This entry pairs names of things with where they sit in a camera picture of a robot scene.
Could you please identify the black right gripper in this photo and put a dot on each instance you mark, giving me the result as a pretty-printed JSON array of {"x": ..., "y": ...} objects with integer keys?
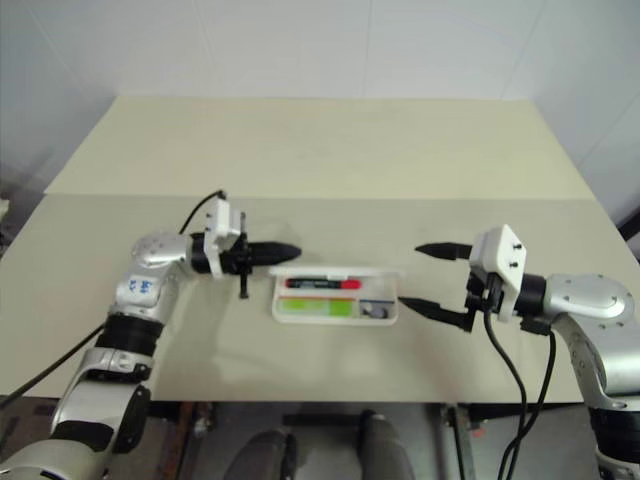
[{"x": 482, "y": 295}]

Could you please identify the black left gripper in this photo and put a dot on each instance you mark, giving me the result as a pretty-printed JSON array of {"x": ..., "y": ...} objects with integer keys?
[{"x": 235, "y": 260}]

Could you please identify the black marker with red cap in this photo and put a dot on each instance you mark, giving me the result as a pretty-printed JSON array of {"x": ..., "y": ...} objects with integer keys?
[{"x": 320, "y": 284}]

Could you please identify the green white eraser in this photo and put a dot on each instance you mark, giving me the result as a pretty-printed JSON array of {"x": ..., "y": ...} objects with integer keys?
[{"x": 315, "y": 307}]

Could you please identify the small white object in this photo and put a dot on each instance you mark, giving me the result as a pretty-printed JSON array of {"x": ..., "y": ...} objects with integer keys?
[{"x": 375, "y": 311}]

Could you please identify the white plastic pencil case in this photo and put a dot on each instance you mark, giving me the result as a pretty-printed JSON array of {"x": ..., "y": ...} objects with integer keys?
[{"x": 335, "y": 320}]

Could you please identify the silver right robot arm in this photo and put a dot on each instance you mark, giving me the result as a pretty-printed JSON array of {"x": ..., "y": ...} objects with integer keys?
[{"x": 590, "y": 300}]

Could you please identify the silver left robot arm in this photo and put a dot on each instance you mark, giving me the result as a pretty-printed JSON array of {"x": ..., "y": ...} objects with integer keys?
[{"x": 150, "y": 257}]

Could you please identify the dark rounded shape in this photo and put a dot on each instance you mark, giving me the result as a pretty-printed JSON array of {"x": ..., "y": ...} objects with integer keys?
[
  {"x": 267, "y": 457},
  {"x": 390, "y": 450}
]

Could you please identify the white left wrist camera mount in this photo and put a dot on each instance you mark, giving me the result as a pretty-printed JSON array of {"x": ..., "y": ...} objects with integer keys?
[{"x": 222, "y": 220}]

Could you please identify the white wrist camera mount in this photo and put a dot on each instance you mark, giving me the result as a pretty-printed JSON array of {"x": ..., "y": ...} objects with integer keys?
[
  {"x": 505, "y": 260},
  {"x": 222, "y": 220}
]

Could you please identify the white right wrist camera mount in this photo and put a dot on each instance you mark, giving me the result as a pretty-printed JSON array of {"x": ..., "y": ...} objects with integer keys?
[{"x": 505, "y": 260}]

